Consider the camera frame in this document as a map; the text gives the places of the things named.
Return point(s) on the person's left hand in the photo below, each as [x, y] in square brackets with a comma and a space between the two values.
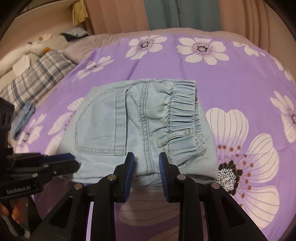
[17, 209]

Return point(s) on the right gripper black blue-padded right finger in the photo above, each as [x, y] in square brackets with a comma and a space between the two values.
[179, 188]

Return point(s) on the yellow tassel fringe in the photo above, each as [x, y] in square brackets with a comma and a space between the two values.
[79, 12]

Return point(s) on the light blue strawberry pants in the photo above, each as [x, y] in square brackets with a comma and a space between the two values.
[145, 117]

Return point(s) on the folded blue denim cloth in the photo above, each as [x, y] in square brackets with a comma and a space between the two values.
[21, 120]

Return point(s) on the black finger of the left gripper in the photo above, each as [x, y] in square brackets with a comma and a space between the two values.
[63, 167]

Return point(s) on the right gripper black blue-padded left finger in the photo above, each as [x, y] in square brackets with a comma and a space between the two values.
[114, 188]

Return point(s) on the small plaid pillow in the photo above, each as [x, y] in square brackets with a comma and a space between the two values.
[74, 33]

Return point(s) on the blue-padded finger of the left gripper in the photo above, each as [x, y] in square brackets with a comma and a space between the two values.
[58, 157]

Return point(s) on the pink beige curtain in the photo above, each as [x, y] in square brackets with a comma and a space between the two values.
[270, 25]

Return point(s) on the purple floral bed sheet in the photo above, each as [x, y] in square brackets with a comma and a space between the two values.
[255, 168]

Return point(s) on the white plush toy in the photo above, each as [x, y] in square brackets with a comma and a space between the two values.
[19, 60]

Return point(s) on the teal curtain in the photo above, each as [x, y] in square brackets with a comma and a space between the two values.
[197, 14]

